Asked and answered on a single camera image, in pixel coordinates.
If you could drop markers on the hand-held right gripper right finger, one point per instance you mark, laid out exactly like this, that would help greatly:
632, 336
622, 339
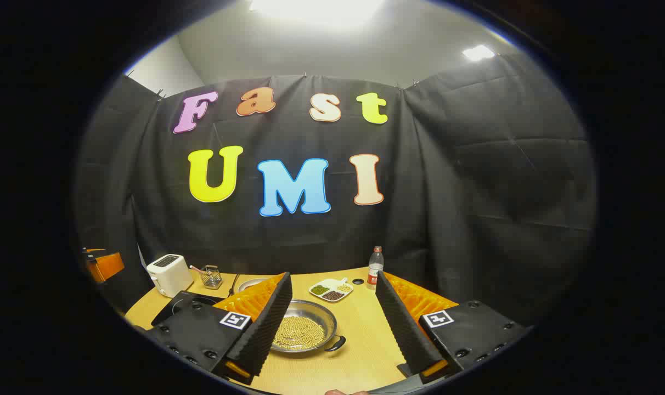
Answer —
401, 323

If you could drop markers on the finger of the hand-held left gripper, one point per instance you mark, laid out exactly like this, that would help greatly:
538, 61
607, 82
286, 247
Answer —
107, 266

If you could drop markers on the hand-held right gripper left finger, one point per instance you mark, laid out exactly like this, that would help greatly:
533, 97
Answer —
266, 329

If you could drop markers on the steel pot with soybeans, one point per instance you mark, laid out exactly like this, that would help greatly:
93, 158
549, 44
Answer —
305, 329

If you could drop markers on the black induction cooktop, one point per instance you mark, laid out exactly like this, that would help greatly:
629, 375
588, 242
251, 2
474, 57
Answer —
187, 300

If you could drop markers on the round white plate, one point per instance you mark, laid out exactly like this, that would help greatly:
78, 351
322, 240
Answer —
250, 283

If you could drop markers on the clear plastic water bottle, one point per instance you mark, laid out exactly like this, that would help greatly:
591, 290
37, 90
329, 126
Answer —
375, 271

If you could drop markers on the white toaster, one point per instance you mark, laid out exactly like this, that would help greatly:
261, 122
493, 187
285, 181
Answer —
168, 274

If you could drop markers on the white divided dish with beans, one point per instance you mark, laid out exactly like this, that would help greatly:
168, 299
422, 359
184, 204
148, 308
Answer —
331, 289

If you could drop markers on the pink stick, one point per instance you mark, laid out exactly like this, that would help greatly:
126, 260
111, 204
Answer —
196, 269

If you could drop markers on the small ceiling light panel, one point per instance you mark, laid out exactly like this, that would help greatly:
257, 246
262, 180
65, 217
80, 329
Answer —
478, 52

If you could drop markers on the large ceiling light panel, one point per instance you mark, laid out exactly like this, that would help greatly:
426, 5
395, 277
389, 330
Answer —
316, 8

